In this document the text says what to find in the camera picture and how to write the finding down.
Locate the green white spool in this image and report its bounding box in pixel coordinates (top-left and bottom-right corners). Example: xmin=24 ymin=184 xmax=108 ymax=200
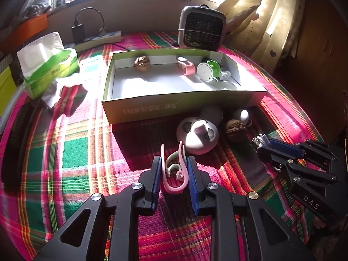
xmin=196 ymin=59 xmax=222 ymax=83

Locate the pink white clip hook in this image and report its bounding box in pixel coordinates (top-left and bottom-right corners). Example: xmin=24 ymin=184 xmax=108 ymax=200
xmin=161 ymin=141 xmax=189 ymax=195

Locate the white power strip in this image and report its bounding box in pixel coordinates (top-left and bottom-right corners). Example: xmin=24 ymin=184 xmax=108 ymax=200
xmin=64 ymin=30 xmax=122 ymax=48

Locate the white panda-shaped holder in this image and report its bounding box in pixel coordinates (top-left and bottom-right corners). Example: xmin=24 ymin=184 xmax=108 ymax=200
xmin=176 ymin=115 xmax=219 ymax=155

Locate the yellow-green box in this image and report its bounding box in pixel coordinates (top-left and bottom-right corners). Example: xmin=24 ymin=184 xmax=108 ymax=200
xmin=0 ymin=67 xmax=14 ymax=98

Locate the crumpled white tissue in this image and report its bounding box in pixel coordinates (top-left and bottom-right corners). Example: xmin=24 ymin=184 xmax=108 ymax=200
xmin=41 ymin=77 xmax=82 ymax=110

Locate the small grey white plug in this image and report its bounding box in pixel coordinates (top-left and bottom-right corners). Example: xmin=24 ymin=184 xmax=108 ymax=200
xmin=233 ymin=109 xmax=252 ymax=125

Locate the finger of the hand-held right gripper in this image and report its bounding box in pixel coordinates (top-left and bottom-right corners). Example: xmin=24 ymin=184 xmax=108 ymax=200
xmin=269 ymin=138 xmax=341 ymax=169
xmin=257 ymin=148 xmax=338 ymax=193

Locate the pile of plastic bags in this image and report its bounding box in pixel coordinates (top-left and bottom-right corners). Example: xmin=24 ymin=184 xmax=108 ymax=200
xmin=16 ymin=0 xmax=55 ymax=19

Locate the green white cardboard box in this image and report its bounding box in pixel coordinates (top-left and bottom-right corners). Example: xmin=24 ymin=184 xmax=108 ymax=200
xmin=101 ymin=50 xmax=268 ymax=125

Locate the orange box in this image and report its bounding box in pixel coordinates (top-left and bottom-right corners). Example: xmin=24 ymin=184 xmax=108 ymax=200
xmin=0 ymin=13 xmax=49 ymax=49

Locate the black power cord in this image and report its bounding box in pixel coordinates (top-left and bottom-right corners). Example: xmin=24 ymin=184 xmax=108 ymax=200
xmin=114 ymin=41 xmax=180 ymax=52

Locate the brown walnut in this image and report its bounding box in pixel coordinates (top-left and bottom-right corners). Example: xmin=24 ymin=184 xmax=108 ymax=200
xmin=224 ymin=119 xmax=248 ymax=142
xmin=134 ymin=57 xmax=152 ymax=72

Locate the green tissue pack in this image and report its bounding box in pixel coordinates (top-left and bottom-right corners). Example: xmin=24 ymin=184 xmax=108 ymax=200
xmin=16 ymin=32 xmax=80 ymax=100

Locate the black charger adapter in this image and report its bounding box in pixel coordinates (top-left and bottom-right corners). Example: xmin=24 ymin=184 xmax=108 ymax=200
xmin=71 ymin=24 xmax=85 ymax=44

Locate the plaid cloth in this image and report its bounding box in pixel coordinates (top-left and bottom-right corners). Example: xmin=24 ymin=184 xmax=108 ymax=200
xmin=0 ymin=30 xmax=327 ymax=261

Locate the cream heart print curtain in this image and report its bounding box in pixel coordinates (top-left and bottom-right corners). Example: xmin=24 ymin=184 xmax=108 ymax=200
xmin=215 ymin=0 xmax=327 ymax=74

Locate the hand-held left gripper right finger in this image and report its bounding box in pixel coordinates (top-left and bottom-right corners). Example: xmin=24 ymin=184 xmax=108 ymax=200
xmin=187 ymin=156 xmax=316 ymax=261

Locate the white usb cable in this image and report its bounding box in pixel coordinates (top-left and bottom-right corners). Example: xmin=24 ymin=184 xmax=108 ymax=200
xmin=250 ymin=125 xmax=271 ymax=149

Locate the long black ribbed object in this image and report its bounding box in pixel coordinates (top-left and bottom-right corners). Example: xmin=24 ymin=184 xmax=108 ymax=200
xmin=0 ymin=102 xmax=41 ymax=185

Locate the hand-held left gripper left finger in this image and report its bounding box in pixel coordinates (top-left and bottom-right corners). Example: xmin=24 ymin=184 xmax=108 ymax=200
xmin=35 ymin=156 xmax=161 ymax=261

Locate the small pink white gadget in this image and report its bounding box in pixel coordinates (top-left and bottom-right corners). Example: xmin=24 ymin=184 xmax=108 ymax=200
xmin=175 ymin=56 xmax=195 ymax=76

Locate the grey desktop heater fan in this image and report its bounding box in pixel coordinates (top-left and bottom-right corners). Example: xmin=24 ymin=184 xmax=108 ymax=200
xmin=177 ymin=4 xmax=227 ymax=52

